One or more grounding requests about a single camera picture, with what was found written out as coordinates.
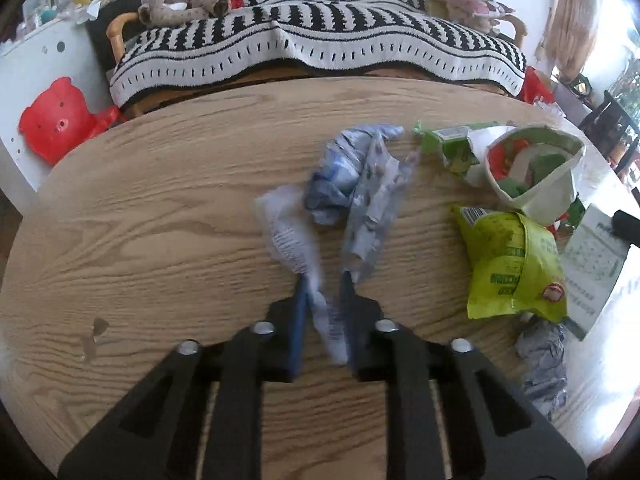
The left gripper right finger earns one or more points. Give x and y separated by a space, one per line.
451 414

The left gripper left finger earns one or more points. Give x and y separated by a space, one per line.
198 412

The blue white wrapper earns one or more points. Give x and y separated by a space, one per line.
358 186

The crumpled grey blue wrapper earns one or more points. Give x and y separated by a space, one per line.
541 347

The green snack bag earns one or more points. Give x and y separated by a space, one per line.
515 265

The white printed paper leaflet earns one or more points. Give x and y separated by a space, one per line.
592 262

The green torn snack wrapper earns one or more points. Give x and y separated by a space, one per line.
461 149

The red pig-shaped plastic toy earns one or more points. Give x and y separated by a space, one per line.
57 121

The red plastic bag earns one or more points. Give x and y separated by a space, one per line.
535 89

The white side cabinet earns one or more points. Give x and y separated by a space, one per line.
42 41

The beige patterned curtain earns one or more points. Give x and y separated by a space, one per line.
570 36

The pink floral cushion pile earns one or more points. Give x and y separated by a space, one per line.
480 15

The black white striped sofa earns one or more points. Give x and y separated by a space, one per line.
326 36

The brown plush toy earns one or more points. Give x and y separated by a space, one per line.
174 13

